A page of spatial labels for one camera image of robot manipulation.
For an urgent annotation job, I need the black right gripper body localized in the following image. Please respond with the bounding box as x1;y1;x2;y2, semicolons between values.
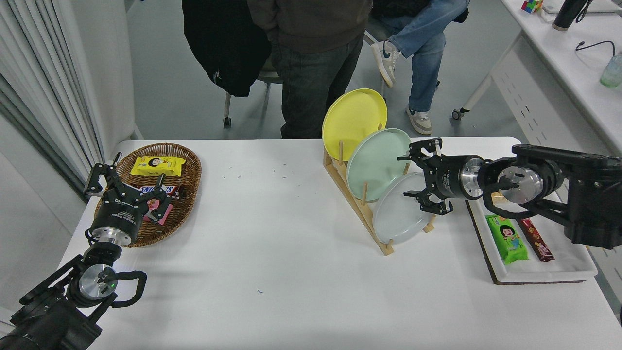
434;155;467;201

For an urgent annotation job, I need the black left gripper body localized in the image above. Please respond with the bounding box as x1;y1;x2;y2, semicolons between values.
90;191;148;237

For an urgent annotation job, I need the grey plate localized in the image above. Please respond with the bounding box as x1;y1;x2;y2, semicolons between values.
372;172;438;245

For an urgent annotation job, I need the mint green plate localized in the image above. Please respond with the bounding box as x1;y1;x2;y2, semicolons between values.
346;128;413;202

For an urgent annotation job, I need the wooden plate rack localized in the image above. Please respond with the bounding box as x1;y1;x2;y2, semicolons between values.
323;124;436;256

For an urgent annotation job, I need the yellow plate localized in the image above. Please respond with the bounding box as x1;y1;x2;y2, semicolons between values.
322;88;388;162

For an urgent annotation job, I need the Snickers chocolate bar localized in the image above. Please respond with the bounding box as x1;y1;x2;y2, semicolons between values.
138;185;187;200

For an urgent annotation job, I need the pink snack pack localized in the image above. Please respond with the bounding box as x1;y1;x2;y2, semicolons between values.
142;197;174;226

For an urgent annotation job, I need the yellow snack pack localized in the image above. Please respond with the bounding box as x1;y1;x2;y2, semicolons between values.
130;156;187;177

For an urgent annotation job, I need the brown wicker basket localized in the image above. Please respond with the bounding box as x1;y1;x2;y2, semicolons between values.
94;142;202;248

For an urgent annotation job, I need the green snack pack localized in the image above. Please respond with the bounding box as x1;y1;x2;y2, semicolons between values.
485;214;529;265

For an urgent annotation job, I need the seated person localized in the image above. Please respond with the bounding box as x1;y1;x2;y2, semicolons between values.
369;0;471;136

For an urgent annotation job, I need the dark red snack bar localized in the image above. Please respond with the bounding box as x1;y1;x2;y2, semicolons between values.
516;218;555;263

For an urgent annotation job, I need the white curtain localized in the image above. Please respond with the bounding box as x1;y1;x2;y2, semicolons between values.
0;0;105;195

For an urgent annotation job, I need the white tray with dark base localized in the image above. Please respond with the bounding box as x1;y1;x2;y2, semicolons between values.
466;165;599;285

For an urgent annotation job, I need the standing person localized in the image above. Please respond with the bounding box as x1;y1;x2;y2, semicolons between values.
248;0;374;139

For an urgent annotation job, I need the grey metal chair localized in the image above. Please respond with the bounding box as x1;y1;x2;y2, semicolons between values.
223;58;287;129

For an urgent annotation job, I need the white side table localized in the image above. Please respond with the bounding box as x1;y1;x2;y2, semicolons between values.
452;0;622;244

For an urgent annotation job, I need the black jacket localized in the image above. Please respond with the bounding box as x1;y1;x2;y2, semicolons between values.
182;0;273;98

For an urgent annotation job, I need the black bottle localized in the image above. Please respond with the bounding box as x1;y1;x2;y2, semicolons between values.
552;0;592;32

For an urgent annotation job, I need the white flat device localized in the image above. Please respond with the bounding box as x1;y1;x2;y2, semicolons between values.
542;0;622;14

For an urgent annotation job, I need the black cable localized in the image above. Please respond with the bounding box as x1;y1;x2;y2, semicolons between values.
575;40;617;57

